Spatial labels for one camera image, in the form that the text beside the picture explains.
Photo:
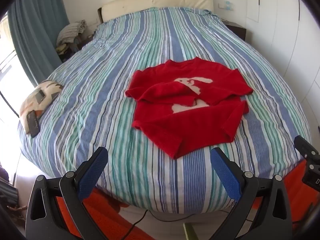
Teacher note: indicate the pile of clothes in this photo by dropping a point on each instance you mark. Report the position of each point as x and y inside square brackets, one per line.
[71, 31]

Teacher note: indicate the striped bed duvet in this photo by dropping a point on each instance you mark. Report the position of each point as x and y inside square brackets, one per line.
[100, 80]

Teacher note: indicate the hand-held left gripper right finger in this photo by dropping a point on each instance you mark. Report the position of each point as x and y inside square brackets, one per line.
[225, 173]

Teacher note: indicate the white wall outlet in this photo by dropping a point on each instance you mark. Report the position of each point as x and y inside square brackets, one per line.
[226, 6]

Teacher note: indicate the orange rug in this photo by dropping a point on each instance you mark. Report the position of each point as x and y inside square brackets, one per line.
[107, 217]

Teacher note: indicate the dark cloth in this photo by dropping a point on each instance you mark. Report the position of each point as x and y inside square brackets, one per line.
[8, 192]

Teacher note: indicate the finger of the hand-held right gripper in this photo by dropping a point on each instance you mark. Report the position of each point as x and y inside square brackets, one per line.
[306, 146]

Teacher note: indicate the dark nightstand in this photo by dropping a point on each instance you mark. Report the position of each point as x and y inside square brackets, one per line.
[237, 30]

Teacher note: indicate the white wardrobe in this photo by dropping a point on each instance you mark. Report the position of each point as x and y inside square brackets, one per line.
[275, 30]

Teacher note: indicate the cream padded headboard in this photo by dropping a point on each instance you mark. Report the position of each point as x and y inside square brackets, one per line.
[162, 1]

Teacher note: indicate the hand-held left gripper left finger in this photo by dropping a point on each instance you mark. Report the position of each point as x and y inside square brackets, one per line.
[93, 171]

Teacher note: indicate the green object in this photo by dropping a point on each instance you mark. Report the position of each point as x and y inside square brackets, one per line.
[189, 232]

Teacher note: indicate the window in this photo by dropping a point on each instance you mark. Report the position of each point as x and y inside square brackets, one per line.
[7, 60]

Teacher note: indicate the black phone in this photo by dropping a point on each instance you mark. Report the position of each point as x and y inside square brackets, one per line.
[33, 125]

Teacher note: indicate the patterned pillow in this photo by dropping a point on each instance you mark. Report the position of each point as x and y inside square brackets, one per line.
[51, 90]

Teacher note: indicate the teal curtain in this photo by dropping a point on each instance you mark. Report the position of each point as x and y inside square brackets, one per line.
[32, 30]

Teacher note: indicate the red sweater with white rabbit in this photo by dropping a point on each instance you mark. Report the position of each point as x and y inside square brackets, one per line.
[187, 125]

